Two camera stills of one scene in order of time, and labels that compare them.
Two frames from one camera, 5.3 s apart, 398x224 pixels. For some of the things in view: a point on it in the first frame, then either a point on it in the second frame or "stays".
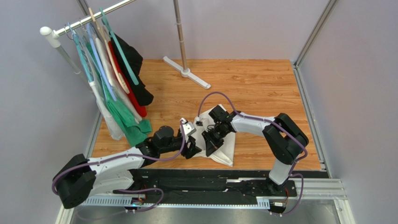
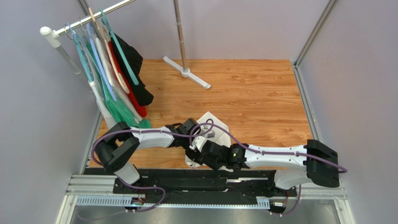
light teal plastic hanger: [81, 52] stays
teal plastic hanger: [105, 22] stays
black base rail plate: [207, 183] stays
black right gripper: [212, 138] → [203, 154]
